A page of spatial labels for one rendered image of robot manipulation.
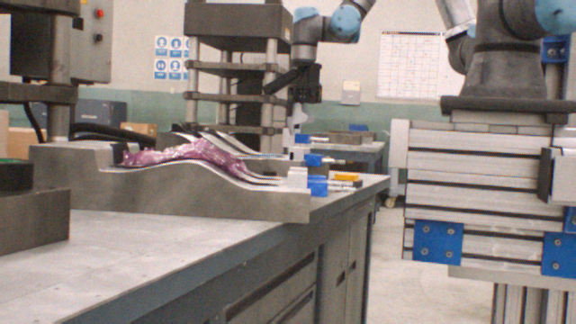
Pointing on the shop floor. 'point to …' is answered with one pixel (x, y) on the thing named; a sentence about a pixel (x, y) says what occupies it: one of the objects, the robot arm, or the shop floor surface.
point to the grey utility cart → (392, 185)
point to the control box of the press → (99, 44)
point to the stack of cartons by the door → (140, 128)
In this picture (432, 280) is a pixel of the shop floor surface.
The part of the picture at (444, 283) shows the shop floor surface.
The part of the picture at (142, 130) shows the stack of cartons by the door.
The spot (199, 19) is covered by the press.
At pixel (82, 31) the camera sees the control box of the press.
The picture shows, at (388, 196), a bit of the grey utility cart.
